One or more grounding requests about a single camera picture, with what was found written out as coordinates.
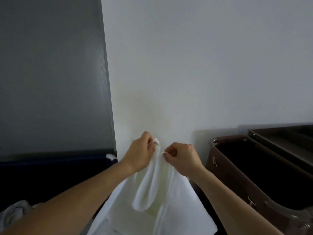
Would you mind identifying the person's left hand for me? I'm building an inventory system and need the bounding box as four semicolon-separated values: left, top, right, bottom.
120;131;157;175

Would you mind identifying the white pillowcase black piping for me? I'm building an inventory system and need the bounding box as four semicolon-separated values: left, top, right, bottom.
0;200;43;228

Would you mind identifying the person's right hand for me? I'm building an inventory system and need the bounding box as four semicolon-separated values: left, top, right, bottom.
163;142;209;180

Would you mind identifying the person's left forearm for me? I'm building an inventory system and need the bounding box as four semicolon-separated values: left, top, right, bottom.
0;160;134;235

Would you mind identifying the grey door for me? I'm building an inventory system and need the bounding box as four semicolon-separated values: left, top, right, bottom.
0;0;117;159

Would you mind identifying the brown housekeeping cart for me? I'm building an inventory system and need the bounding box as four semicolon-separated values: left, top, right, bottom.
193;123;313;235

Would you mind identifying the white towel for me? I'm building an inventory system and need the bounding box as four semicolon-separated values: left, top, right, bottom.
87;137;218;235

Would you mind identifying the navy laundry hamper white frame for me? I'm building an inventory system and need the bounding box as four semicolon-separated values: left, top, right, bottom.
0;150;118;208

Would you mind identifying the person's right forearm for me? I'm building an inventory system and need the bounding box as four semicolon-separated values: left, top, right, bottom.
195;168;285;235

